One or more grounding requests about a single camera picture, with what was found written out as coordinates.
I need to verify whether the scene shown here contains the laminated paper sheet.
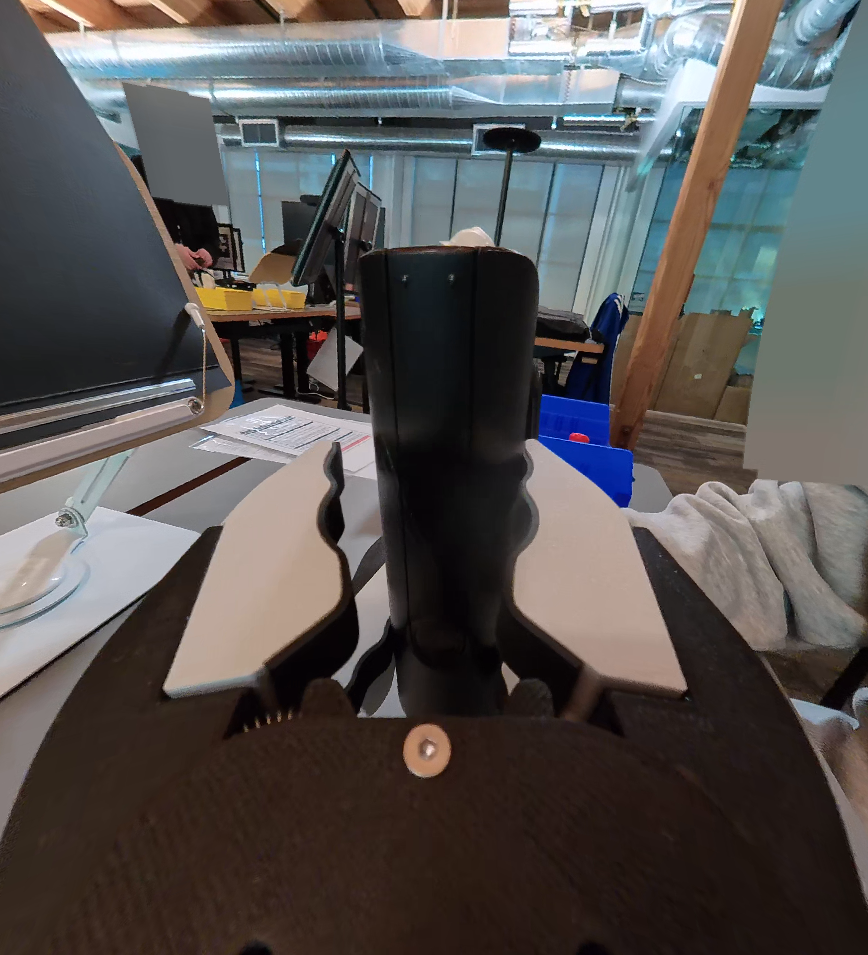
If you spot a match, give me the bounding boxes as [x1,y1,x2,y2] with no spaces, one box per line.
[190,403,380,480]

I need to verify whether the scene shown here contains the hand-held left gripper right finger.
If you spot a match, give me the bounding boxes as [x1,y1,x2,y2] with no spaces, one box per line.
[505,438,689,700]

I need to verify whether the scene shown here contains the black pole with round disc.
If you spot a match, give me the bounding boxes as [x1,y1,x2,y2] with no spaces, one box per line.
[481,127,544,251]

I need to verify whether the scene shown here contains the blue plastic bin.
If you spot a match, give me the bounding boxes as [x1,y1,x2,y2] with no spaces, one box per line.
[537,393,636,510]

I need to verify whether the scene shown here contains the slim silver duct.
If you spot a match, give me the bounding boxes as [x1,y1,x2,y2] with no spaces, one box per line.
[210,123,674,161]

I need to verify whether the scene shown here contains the black board with wooden rim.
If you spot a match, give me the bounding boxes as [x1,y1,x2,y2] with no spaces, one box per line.
[0,0,240,542]

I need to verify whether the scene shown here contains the blue jacket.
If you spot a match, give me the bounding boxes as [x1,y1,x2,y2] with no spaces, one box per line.
[559,292,630,405]

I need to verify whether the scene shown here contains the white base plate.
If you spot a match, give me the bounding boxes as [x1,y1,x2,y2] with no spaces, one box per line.
[0,506,205,731]

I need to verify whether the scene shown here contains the large silver ventilation duct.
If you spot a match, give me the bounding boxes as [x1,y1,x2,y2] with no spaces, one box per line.
[45,16,513,82]

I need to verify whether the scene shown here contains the wooden support post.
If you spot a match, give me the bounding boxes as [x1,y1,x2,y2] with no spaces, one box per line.
[608,0,787,450]

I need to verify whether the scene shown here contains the wooden background desk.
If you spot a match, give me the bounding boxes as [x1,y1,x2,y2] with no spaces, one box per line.
[203,302,366,407]

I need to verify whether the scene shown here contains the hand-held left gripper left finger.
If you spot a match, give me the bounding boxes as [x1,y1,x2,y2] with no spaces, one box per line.
[163,440,360,700]

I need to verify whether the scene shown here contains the open cardboard box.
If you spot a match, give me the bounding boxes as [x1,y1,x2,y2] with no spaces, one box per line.
[249,250,317,293]

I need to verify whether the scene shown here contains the black bag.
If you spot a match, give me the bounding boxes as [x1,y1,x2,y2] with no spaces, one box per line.
[534,306,593,346]

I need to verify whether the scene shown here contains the black computer monitor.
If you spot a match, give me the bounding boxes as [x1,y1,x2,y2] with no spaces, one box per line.
[290,148,362,289]
[343,181,386,264]

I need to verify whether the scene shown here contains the stacked cardboard sheets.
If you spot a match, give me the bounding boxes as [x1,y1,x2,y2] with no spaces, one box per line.
[652,308,762,428]

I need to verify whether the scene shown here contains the clear round stand foot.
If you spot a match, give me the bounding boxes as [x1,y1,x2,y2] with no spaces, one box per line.
[0,513,93,637]

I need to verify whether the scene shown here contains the black remote control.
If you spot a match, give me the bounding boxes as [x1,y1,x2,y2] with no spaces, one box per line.
[357,245,541,719]

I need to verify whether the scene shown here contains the person's grey sweatshirt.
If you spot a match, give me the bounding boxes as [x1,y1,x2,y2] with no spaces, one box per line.
[622,479,868,896]

